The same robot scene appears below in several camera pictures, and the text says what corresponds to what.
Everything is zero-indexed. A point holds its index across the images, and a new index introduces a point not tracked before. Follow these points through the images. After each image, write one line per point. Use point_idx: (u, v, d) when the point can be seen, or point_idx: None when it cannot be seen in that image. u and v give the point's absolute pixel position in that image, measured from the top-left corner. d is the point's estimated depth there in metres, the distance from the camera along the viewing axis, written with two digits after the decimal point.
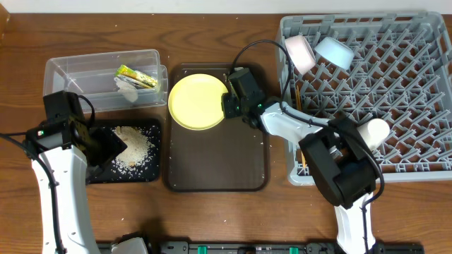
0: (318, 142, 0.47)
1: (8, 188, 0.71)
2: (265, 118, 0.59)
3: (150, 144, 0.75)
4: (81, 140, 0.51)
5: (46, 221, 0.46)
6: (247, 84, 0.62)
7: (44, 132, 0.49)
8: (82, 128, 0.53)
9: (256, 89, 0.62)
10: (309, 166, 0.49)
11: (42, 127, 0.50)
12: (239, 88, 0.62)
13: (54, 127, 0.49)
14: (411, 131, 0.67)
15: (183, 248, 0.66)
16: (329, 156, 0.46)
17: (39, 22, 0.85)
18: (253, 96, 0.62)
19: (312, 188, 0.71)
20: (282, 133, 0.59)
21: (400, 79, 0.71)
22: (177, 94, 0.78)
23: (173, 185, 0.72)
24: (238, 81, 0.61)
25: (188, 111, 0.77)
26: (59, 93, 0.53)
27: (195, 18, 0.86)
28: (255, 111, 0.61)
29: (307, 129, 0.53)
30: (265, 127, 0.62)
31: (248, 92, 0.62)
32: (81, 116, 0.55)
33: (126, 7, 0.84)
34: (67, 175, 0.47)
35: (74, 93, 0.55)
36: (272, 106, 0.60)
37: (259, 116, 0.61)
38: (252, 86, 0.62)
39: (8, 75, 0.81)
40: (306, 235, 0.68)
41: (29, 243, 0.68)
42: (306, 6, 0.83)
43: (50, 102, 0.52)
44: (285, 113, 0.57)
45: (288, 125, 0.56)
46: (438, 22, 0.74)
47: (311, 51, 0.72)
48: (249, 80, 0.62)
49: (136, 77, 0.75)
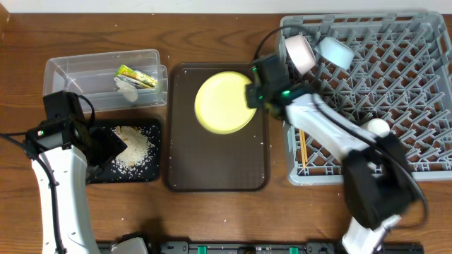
0: (361, 159, 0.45)
1: (9, 188, 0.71)
2: (294, 109, 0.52)
3: (150, 144, 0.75)
4: (81, 140, 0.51)
5: (46, 222, 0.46)
6: (273, 68, 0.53)
7: (44, 132, 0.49)
8: (83, 129, 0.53)
9: (282, 75, 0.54)
10: (346, 181, 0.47)
11: (43, 127, 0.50)
12: (263, 75, 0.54)
13: (54, 127, 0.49)
14: (411, 131, 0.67)
15: (183, 248, 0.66)
16: (370, 176, 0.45)
17: (39, 22, 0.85)
18: (280, 82, 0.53)
19: (313, 188, 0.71)
20: (311, 132, 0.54)
21: (400, 78, 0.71)
22: (201, 100, 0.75)
23: (173, 185, 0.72)
24: (263, 64, 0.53)
25: (210, 113, 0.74)
26: (59, 93, 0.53)
27: (195, 18, 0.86)
28: (281, 99, 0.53)
29: (349, 141, 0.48)
30: (288, 118, 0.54)
31: (274, 79, 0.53)
32: (81, 116, 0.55)
33: (126, 7, 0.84)
34: (68, 175, 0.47)
35: (75, 94, 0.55)
36: (301, 94, 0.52)
37: (283, 106, 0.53)
38: (279, 72, 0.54)
39: (8, 75, 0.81)
40: (306, 235, 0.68)
41: (29, 243, 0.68)
42: (306, 6, 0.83)
43: (51, 103, 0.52)
44: (320, 110, 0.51)
45: (323, 128, 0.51)
46: (438, 21, 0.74)
47: (311, 51, 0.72)
48: (276, 65, 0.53)
49: (136, 77, 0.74)
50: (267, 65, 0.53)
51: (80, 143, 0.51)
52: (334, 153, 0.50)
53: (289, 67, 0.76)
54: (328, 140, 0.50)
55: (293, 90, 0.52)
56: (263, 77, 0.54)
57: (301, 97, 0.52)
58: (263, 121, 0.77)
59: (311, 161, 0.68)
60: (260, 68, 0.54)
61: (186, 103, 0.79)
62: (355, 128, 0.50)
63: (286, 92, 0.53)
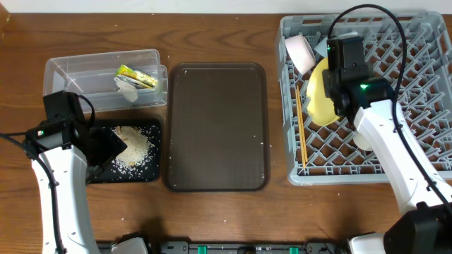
0: (434, 223, 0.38)
1: (9, 188, 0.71)
2: (367, 115, 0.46)
3: (150, 144, 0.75)
4: (81, 140, 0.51)
5: (46, 222, 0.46)
6: (353, 51, 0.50)
7: (44, 132, 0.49)
8: (84, 128, 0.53)
9: (359, 62, 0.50)
10: (403, 226, 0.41)
11: (42, 127, 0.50)
12: (338, 54, 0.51)
13: (54, 127, 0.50)
14: (431, 131, 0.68)
15: (183, 248, 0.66)
16: (429, 240, 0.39)
17: (39, 22, 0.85)
18: (354, 69, 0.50)
19: (313, 188, 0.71)
20: (378, 151, 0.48)
21: (417, 78, 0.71)
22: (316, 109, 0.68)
23: (173, 185, 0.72)
24: (341, 44, 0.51)
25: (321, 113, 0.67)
26: (59, 93, 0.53)
27: (195, 18, 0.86)
28: (352, 86, 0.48)
29: (423, 192, 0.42)
30: (356, 113, 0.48)
31: (350, 63, 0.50)
32: (81, 116, 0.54)
33: (126, 7, 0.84)
34: (68, 175, 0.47)
35: (75, 94, 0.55)
36: (378, 96, 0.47)
37: (357, 98, 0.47)
38: (357, 57, 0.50)
39: (8, 75, 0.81)
40: (306, 235, 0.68)
41: (29, 243, 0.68)
42: (306, 6, 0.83)
43: (51, 104, 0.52)
44: (399, 136, 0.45)
45: (397, 160, 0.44)
46: (438, 21, 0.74)
47: (311, 51, 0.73)
48: (356, 49, 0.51)
49: (136, 77, 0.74)
50: (345, 44, 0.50)
51: (82, 143, 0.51)
52: (397, 187, 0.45)
53: (289, 68, 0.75)
54: (399, 178, 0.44)
55: (373, 85, 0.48)
56: (337, 57, 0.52)
57: (377, 97, 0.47)
58: (262, 121, 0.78)
59: (311, 161, 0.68)
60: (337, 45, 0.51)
61: (186, 104, 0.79)
62: (436, 178, 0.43)
63: (364, 85, 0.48)
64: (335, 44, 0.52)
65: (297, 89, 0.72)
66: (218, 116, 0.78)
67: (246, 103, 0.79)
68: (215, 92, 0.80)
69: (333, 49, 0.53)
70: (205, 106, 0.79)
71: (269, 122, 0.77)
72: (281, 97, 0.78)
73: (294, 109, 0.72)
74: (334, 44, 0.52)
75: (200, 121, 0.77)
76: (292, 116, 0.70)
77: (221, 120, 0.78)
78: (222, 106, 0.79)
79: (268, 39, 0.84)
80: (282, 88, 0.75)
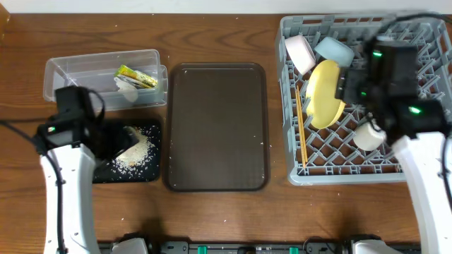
0: None
1: (9, 188, 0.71)
2: (412, 147, 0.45)
3: (150, 144, 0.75)
4: (92, 138, 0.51)
5: (50, 221, 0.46)
6: (404, 63, 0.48)
7: (55, 129, 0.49)
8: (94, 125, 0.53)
9: (409, 77, 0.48)
10: None
11: (54, 123, 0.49)
12: (388, 65, 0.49)
13: (64, 124, 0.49)
14: None
15: (183, 248, 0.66)
16: None
17: (39, 22, 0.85)
18: (403, 84, 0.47)
19: (313, 188, 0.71)
20: (412, 185, 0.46)
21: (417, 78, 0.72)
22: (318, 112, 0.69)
23: (173, 185, 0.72)
24: (394, 54, 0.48)
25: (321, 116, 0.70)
26: (70, 88, 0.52)
27: (195, 19, 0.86)
28: (401, 106, 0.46)
29: None
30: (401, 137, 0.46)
31: (400, 75, 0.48)
32: (91, 111, 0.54)
33: (126, 7, 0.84)
34: (75, 173, 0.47)
35: (85, 87, 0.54)
36: (428, 123, 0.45)
37: (406, 121, 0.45)
38: (407, 70, 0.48)
39: (8, 75, 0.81)
40: (306, 235, 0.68)
41: (29, 243, 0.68)
42: (306, 5, 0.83)
43: (61, 97, 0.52)
44: (443, 182, 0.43)
45: (435, 203, 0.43)
46: (438, 22, 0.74)
47: (311, 51, 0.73)
48: (407, 61, 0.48)
49: (137, 77, 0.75)
50: (399, 54, 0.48)
51: (92, 142, 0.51)
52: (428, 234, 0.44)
53: (289, 68, 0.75)
54: (431, 225, 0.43)
55: (426, 109, 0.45)
56: (388, 67, 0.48)
57: (426, 123, 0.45)
58: (262, 121, 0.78)
59: (311, 161, 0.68)
60: (387, 54, 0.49)
61: (186, 104, 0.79)
62: None
63: (417, 109, 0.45)
64: (385, 51, 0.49)
65: (297, 89, 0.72)
66: (218, 117, 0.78)
67: (246, 103, 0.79)
68: (215, 92, 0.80)
69: (382, 56, 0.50)
70: (206, 106, 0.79)
71: (269, 123, 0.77)
72: (281, 97, 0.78)
73: (294, 109, 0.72)
74: (384, 52, 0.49)
75: (201, 121, 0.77)
76: (292, 116, 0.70)
77: (222, 121, 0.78)
78: (222, 107, 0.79)
79: (268, 39, 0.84)
80: (282, 88, 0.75)
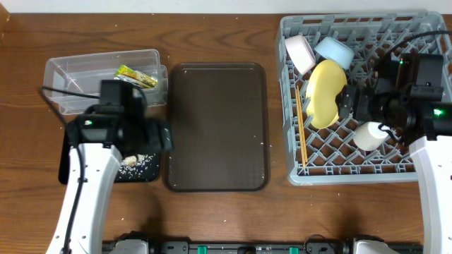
0: None
1: (9, 188, 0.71)
2: (429, 147, 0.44)
3: None
4: (126, 139, 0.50)
5: (63, 214, 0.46)
6: (429, 71, 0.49)
7: (92, 124, 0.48)
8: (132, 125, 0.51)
9: (434, 83, 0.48)
10: None
11: (92, 117, 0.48)
12: (412, 70, 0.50)
13: (102, 121, 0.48)
14: None
15: (183, 248, 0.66)
16: None
17: (39, 22, 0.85)
18: (427, 88, 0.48)
19: (313, 188, 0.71)
20: (424, 190, 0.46)
21: None
22: (320, 113, 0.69)
23: (173, 185, 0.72)
24: (419, 61, 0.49)
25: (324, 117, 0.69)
26: (114, 81, 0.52)
27: (195, 18, 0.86)
28: (424, 106, 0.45)
29: None
30: (420, 138, 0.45)
31: (425, 80, 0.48)
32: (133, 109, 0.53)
33: (126, 7, 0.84)
34: (99, 173, 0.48)
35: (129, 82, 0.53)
36: (448, 128, 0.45)
37: (426, 122, 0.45)
38: (431, 76, 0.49)
39: (8, 75, 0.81)
40: (306, 235, 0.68)
41: (29, 243, 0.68)
42: (306, 5, 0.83)
43: (104, 90, 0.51)
44: None
45: (445, 206, 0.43)
46: (438, 21, 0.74)
47: (311, 51, 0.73)
48: (433, 68, 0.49)
49: (137, 77, 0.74)
50: (424, 60, 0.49)
51: (125, 142, 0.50)
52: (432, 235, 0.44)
53: (289, 68, 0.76)
54: (436, 226, 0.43)
55: (447, 113, 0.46)
56: (412, 71, 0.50)
57: (447, 127, 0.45)
58: (263, 121, 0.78)
59: (311, 161, 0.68)
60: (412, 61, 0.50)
61: (186, 103, 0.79)
62: None
63: (438, 111, 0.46)
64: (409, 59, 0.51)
65: (297, 89, 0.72)
66: (219, 117, 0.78)
67: (246, 103, 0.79)
68: (215, 92, 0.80)
69: (407, 63, 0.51)
70: (206, 106, 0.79)
71: (270, 123, 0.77)
72: (281, 97, 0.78)
73: (294, 109, 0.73)
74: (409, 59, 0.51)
75: (201, 121, 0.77)
76: (292, 116, 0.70)
77: (222, 120, 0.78)
78: (222, 107, 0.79)
79: (268, 39, 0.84)
80: (282, 88, 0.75)
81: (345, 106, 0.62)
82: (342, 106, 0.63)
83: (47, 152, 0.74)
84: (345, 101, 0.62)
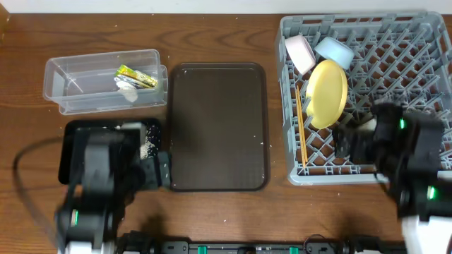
0: None
1: (10, 188, 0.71)
2: (420, 231, 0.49)
3: (150, 145, 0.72)
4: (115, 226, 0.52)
5: None
6: (425, 143, 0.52)
7: (78, 214, 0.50)
8: (120, 185, 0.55)
9: (431, 152, 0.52)
10: None
11: (78, 207, 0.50)
12: (410, 139, 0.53)
13: (87, 209, 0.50)
14: None
15: (183, 248, 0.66)
16: None
17: (39, 22, 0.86)
18: (424, 160, 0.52)
19: (313, 188, 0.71)
20: None
21: (418, 78, 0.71)
22: (320, 113, 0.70)
23: (173, 185, 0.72)
24: (417, 133, 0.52)
25: (323, 118, 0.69)
26: (103, 142, 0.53)
27: (195, 18, 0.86)
28: (418, 188, 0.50)
29: None
30: (412, 216, 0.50)
31: (423, 151, 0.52)
32: (121, 177, 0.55)
33: (126, 7, 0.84)
34: None
35: (114, 142, 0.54)
36: (441, 211, 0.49)
37: (418, 208, 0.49)
38: (429, 148, 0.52)
39: (8, 75, 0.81)
40: (306, 235, 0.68)
41: (29, 244, 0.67)
42: (306, 5, 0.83)
43: (92, 160, 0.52)
44: None
45: None
46: (438, 22, 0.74)
47: (311, 51, 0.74)
48: (429, 140, 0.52)
49: (137, 77, 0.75)
50: (422, 133, 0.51)
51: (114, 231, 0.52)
52: None
53: (289, 68, 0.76)
54: None
55: (440, 197, 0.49)
56: (409, 140, 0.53)
57: (441, 208, 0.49)
58: (262, 121, 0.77)
59: (311, 161, 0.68)
60: (410, 128, 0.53)
61: (186, 103, 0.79)
62: None
63: (432, 195, 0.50)
64: (409, 125, 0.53)
65: (297, 88, 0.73)
66: (218, 117, 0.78)
67: (246, 104, 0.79)
68: (214, 92, 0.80)
69: (406, 130, 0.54)
70: (205, 106, 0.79)
71: (270, 123, 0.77)
72: (281, 97, 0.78)
73: (294, 109, 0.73)
74: (409, 125, 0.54)
75: (201, 121, 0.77)
76: (292, 116, 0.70)
77: (222, 121, 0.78)
78: (222, 107, 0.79)
79: (268, 40, 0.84)
80: (282, 88, 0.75)
81: (342, 147, 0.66)
82: (338, 147, 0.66)
83: (47, 152, 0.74)
84: (343, 142, 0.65)
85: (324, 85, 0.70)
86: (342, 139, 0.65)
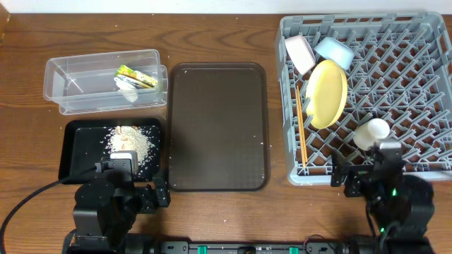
0: None
1: (8, 188, 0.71)
2: None
3: (150, 144, 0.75)
4: None
5: None
6: (415, 222, 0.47)
7: None
8: (114, 230, 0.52)
9: (419, 226, 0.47)
10: None
11: None
12: (400, 211, 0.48)
13: None
14: (431, 130, 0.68)
15: (183, 248, 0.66)
16: None
17: (39, 22, 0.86)
18: (411, 232, 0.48)
19: (313, 188, 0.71)
20: None
21: (417, 78, 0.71)
22: (320, 113, 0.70)
23: (173, 185, 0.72)
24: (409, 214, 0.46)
25: (323, 117, 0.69)
26: (88, 209, 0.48)
27: (195, 19, 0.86)
28: None
29: None
30: None
31: (412, 226, 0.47)
32: (114, 224, 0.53)
33: (126, 6, 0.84)
34: None
35: (102, 200, 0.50)
36: None
37: None
38: (419, 224, 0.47)
39: (8, 75, 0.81)
40: (306, 235, 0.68)
41: (29, 244, 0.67)
42: (305, 5, 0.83)
43: (82, 222, 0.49)
44: None
45: None
46: (438, 22, 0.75)
47: (311, 51, 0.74)
48: (419, 219, 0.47)
49: (136, 77, 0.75)
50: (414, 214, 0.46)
51: None
52: None
53: (289, 68, 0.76)
54: None
55: None
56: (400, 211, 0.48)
57: None
58: (262, 121, 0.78)
59: (311, 161, 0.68)
60: (403, 204, 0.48)
61: (186, 102, 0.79)
62: None
63: None
64: (403, 198, 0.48)
65: (297, 89, 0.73)
66: (218, 116, 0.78)
67: (246, 104, 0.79)
68: (214, 92, 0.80)
69: (397, 197, 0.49)
70: (206, 106, 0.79)
71: (270, 123, 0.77)
72: (281, 97, 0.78)
73: (294, 109, 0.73)
74: (401, 197, 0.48)
75: (201, 121, 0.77)
76: (292, 116, 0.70)
77: (222, 121, 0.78)
78: (222, 107, 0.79)
79: (268, 39, 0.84)
80: (282, 88, 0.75)
81: (338, 181, 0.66)
82: (334, 181, 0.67)
83: (47, 152, 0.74)
84: (338, 178, 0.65)
85: (324, 85, 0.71)
86: (340, 174, 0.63)
